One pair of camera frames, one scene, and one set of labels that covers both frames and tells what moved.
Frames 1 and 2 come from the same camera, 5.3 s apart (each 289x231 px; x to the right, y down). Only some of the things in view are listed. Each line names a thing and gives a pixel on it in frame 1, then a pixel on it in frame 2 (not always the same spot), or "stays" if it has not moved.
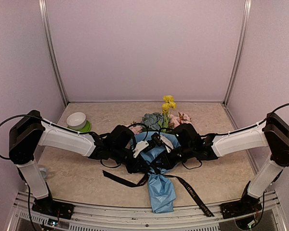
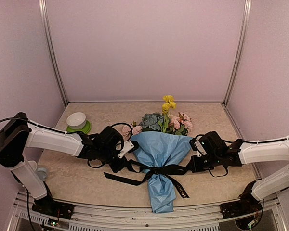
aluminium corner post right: (241, 50) stays
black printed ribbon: (134, 182) -> (147, 172)
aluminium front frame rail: (85, 218) stays
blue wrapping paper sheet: (150, 145) stays
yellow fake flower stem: (168, 104) stays
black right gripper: (166, 164) -> (196, 168)
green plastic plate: (86, 128) stays
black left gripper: (138, 162) -> (123, 163)
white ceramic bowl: (76, 121) stays
